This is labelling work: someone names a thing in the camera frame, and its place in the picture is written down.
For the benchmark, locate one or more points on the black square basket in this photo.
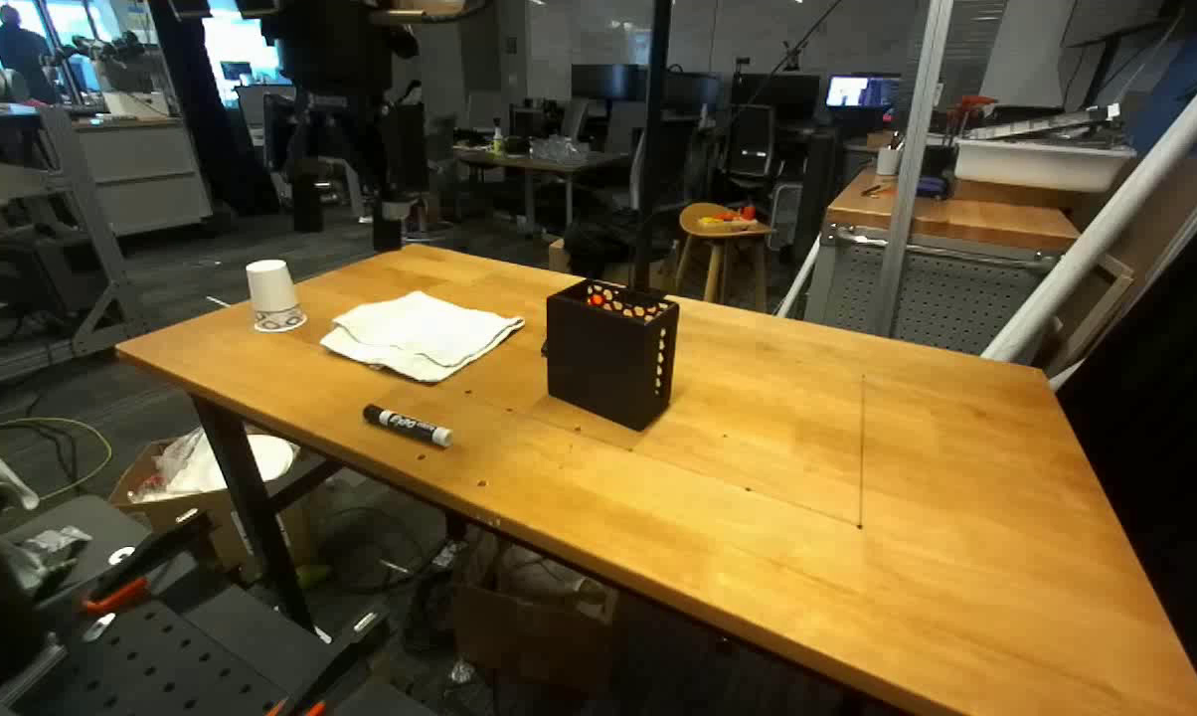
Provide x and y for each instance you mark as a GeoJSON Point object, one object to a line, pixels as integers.
{"type": "Point", "coordinates": [610, 368]}

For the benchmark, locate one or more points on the white terry towel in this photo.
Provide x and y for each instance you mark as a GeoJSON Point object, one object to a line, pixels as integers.
{"type": "Point", "coordinates": [421, 336]}

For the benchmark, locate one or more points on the round wooden stool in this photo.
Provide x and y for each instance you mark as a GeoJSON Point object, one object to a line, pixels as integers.
{"type": "Point", "coordinates": [716, 226]}

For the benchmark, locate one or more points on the black marker with white cap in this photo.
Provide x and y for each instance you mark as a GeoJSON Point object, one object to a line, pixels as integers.
{"type": "Point", "coordinates": [409, 427]}

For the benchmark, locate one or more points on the dark background desk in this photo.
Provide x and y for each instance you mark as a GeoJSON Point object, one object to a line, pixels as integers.
{"type": "Point", "coordinates": [544, 160]}

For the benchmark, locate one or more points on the black vertical stand pole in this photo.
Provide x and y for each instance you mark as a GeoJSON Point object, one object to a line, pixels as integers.
{"type": "Point", "coordinates": [653, 134]}

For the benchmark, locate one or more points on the brown cardboard box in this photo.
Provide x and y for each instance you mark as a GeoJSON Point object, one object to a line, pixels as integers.
{"type": "Point", "coordinates": [531, 617]}

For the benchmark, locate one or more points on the black office chair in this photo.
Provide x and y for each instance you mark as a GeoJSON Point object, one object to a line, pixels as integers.
{"type": "Point", "coordinates": [755, 140]}

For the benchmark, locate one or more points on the white paper cup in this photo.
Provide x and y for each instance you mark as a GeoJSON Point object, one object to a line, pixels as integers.
{"type": "Point", "coordinates": [271, 292]}

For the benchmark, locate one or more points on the grey perforated bench panel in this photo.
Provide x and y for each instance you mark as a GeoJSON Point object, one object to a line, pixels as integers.
{"type": "Point", "coordinates": [942, 301]}

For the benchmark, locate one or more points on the lit computer monitor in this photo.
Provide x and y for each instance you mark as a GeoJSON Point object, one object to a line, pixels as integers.
{"type": "Point", "coordinates": [861, 89]}

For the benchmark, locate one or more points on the wooden workbench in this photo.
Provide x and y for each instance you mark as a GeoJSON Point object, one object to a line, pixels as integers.
{"type": "Point", "coordinates": [968, 222]}

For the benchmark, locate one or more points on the cardboard box with plastic bag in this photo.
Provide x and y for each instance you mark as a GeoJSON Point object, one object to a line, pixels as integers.
{"type": "Point", "coordinates": [185, 472]}

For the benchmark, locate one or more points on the white plastic tub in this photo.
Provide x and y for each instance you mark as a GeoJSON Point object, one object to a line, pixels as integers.
{"type": "Point", "coordinates": [1038, 160]}

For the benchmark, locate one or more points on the white drawer cabinet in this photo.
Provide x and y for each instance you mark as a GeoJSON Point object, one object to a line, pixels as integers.
{"type": "Point", "coordinates": [144, 174]}

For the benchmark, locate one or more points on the black perforated tool cart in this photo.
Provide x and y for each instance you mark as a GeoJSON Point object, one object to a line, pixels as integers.
{"type": "Point", "coordinates": [162, 650]}

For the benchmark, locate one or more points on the person in dark clothes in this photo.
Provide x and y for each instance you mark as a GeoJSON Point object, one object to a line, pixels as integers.
{"type": "Point", "coordinates": [18, 44]}

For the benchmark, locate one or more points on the white upright frame post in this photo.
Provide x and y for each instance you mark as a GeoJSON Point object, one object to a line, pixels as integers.
{"type": "Point", "coordinates": [910, 174]}

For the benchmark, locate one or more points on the white slanted frame beam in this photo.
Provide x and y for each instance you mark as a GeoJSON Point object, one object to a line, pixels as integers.
{"type": "Point", "coordinates": [1099, 226]}

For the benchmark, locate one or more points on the grey metal shelf frame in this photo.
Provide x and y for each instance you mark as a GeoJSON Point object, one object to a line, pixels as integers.
{"type": "Point", "coordinates": [87, 226]}

